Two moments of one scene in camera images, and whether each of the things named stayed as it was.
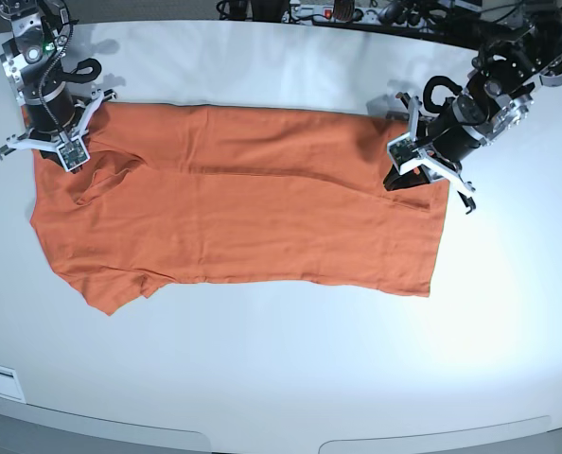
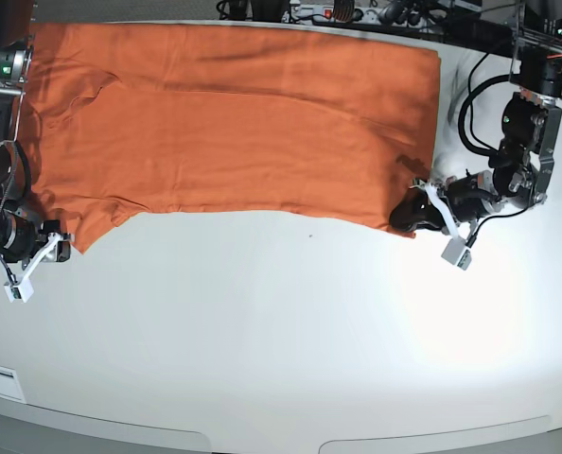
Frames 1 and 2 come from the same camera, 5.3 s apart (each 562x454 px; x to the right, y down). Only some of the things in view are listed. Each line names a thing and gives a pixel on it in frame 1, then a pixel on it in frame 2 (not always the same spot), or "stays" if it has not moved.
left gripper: (49, 113) → (20, 237)
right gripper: (455, 131) → (467, 197)
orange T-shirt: (178, 194) → (240, 120)
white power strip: (324, 13) stays
